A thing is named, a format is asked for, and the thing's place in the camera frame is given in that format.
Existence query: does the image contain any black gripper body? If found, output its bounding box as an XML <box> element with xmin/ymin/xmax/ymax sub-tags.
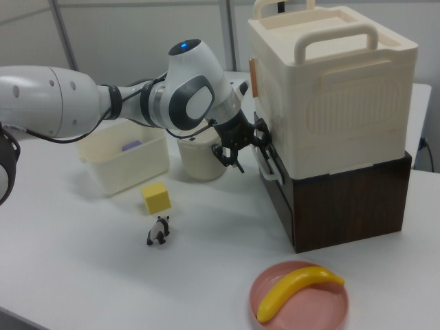
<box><xmin>212</xmin><ymin>111</ymin><xmax>256</xmax><ymax>153</ymax></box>

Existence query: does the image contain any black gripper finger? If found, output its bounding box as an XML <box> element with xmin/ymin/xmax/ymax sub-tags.
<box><xmin>252</xmin><ymin>118</ymin><xmax>277</xmax><ymax>173</ymax></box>
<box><xmin>210</xmin><ymin>144</ymin><xmax>246</xmax><ymax>175</ymax></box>

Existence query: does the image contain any wooden drawer with white handle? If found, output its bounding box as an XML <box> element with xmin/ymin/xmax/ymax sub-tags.
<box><xmin>251</xmin><ymin>111</ymin><xmax>295</xmax><ymax>215</ymax></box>

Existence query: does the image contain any cream mini trash can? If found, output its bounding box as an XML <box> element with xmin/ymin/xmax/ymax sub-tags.
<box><xmin>176</xmin><ymin>131</ymin><xmax>227</xmax><ymax>182</ymax></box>

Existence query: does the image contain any yellow cube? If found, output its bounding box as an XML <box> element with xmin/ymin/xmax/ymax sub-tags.
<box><xmin>140</xmin><ymin>181</ymin><xmax>173</xmax><ymax>216</ymax></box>

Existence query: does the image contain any purple block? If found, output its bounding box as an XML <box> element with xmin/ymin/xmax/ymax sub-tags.
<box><xmin>122</xmin><ymin>139</ymin><xmax>144</xmax><ymax>153</ymax></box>

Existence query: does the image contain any white plastic bin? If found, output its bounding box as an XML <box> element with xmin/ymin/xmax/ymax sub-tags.
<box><xmin>76</xmin><ymin>120</ymin><xmax>171</xmax><ymax>197</ymax></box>

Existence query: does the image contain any panda figurine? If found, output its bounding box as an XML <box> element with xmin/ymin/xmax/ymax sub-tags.
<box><xmin>146</xmin><ymin>214</ymin><xmax>171</xmax><ymax>247</ymax></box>

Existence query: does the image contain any dark wooden cabinet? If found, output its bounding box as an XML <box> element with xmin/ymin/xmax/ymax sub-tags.
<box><xmin>253</xmin><ymin>111</ymin><xmax>413</xmax><ymax>255</ymax></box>

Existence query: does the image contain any yellow banana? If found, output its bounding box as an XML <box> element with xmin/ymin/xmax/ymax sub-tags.
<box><xmin>256</xmin><ymin>265</ymin><xmax>346</xmax><ymax>324</ymax></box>

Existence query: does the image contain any pink plate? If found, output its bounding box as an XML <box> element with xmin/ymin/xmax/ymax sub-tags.
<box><xmin>248</xmin><ymin>260</ymin><xmax>351</xmax><ymax>330</ymax></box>

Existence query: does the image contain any cream storage box with handles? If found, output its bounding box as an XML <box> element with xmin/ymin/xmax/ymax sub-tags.
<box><xmin>247</xmin><ymin>0</ymin><xmax>419</xmax><ymax>180</ymax></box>

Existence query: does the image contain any grey partition post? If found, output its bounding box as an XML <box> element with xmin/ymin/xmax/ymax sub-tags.
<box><xmin>221</xmin><ymin>0</ymin><xmax>239</xmax><ymax>72</ymax></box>

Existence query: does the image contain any black wall cable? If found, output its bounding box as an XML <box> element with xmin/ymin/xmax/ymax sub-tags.
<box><xmin>419</xmin><ymin>136</ymin><xmax>435</xmax><ymax>171</ymax></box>

